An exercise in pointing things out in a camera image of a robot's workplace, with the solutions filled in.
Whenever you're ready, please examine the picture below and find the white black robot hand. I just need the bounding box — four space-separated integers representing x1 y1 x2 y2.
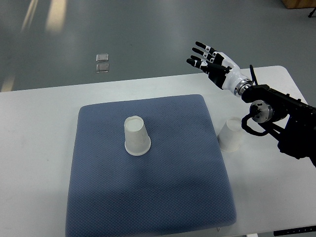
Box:
187 41 253 97

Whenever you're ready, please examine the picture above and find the black table control panel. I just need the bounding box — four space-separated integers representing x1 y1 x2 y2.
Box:
273 226 316 237

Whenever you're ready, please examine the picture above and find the black tripod leg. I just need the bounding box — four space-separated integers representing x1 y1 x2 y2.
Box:
308 7 316 18

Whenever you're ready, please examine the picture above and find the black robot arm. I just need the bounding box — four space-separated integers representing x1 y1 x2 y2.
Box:
241 85 316 165

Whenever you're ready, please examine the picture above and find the white paper cup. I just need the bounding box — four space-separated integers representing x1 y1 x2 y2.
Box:
124 116 151 156
217 117 242 152

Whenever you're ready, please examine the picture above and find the upper metal floor plate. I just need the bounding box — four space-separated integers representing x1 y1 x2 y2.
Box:
96 53 109 62

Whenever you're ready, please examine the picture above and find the white paper cup on cushion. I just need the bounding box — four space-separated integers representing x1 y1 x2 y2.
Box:
124 116 151 156

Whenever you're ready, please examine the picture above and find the blue grey fabric cushion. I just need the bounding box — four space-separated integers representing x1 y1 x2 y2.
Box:
65 94 237 237

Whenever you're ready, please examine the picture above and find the wooden box corner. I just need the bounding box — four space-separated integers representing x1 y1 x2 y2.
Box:
282 0 316 9

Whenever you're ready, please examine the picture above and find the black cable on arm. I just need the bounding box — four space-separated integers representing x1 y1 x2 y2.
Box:
249 64 259 86

